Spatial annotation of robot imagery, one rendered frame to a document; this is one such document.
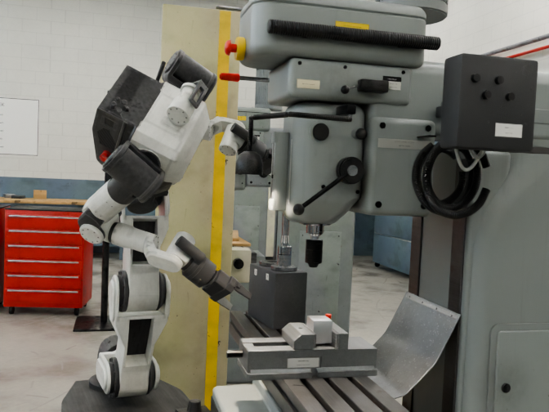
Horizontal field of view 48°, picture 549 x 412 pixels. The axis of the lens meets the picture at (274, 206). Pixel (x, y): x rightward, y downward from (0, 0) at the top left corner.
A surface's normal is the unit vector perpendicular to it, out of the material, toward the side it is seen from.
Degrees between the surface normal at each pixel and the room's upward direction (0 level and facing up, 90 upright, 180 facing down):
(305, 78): 90
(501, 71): 90
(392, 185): 90
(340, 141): 90
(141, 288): 80
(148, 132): 57
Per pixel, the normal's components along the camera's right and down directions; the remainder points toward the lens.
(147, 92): 0.38, -0.48
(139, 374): 0.40, 0.30
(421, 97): 0.25, 0.06
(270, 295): -0.91, -0.02
